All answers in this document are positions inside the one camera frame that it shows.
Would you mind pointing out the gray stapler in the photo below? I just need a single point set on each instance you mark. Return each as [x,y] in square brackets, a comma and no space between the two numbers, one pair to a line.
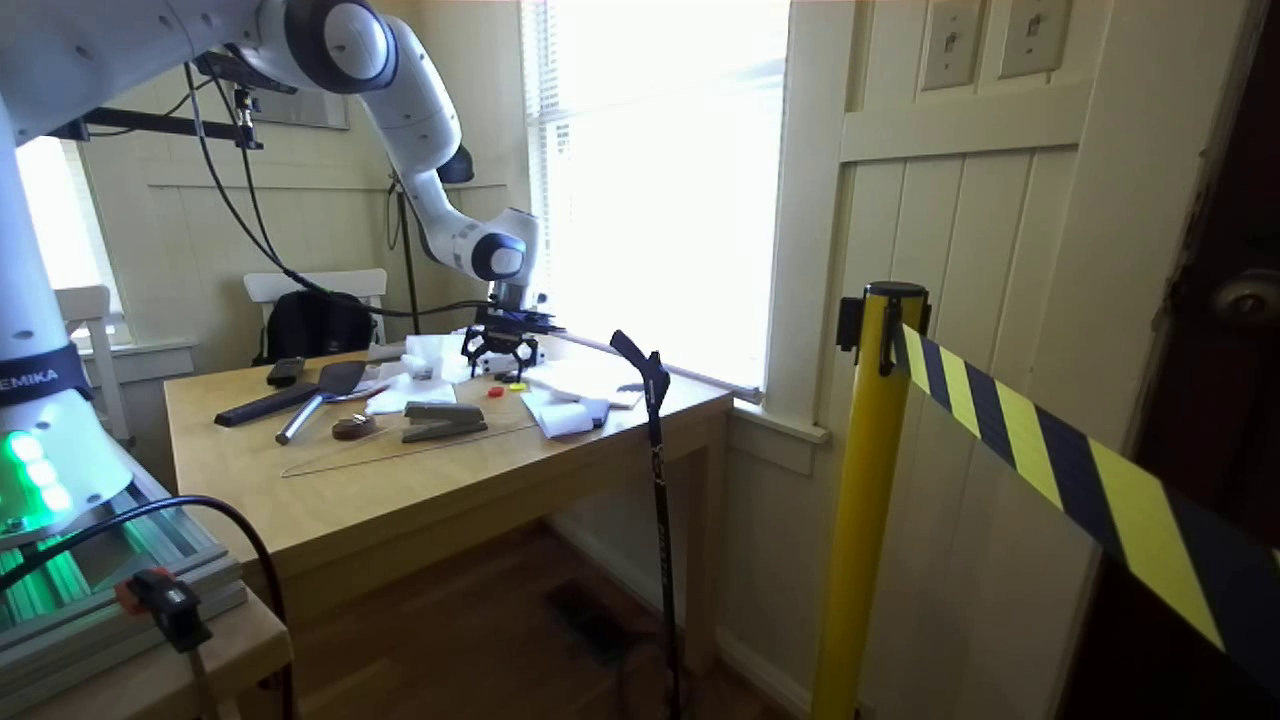
[444,424]

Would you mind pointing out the black horizontal bar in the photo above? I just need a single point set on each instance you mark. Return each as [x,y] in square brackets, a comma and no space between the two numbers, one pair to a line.
[145,126]

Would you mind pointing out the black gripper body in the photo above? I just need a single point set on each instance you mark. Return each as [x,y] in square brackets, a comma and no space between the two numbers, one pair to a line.
[503,331]

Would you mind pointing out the black box on table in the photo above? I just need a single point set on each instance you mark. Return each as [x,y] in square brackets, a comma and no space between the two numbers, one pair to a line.
[318,325]

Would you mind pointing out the white wall switch plate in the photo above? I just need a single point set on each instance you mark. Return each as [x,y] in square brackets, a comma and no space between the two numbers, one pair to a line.
[953,42]
[1039,37]

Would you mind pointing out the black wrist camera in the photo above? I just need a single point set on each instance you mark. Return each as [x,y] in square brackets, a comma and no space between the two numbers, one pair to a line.
[541,319]

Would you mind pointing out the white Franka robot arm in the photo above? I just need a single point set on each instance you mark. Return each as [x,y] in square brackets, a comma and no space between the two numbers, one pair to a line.
[134,42]

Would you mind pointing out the round brown puck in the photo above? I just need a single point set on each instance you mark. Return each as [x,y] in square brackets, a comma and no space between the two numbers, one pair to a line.
[354,424]

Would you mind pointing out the black yellow caution tape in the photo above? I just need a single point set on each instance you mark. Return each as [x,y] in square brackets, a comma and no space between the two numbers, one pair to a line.
[1066,467]

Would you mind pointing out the white hemmed square cloth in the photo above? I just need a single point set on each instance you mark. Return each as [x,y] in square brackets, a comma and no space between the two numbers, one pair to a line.
[387,399]

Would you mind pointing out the crumpled white cloth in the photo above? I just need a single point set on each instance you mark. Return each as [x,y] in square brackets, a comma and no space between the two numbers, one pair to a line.
[435,354]

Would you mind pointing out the small black object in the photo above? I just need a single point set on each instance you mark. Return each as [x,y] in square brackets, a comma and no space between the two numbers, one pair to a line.
[286,375]

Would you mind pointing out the folded white paper napkin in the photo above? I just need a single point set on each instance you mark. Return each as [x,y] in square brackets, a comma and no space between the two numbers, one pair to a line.
[563,417]

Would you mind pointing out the small black clamp mount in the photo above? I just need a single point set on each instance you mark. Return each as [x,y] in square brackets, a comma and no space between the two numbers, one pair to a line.
[164,606]

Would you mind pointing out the aluminium rail robot base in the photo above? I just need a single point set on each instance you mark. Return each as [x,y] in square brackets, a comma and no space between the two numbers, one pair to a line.
[163,563]

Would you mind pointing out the black tripod stand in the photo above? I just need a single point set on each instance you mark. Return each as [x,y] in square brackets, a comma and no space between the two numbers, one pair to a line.
[653,383]

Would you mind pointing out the wooden table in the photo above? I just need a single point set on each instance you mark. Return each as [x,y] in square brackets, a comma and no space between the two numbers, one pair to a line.
[403,506]

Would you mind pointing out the silver metal tube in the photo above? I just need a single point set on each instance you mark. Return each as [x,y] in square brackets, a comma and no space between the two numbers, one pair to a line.
[301,417]

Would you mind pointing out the upright yellow stanchion post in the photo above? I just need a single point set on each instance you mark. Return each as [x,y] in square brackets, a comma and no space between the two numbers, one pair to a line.
[860,535]

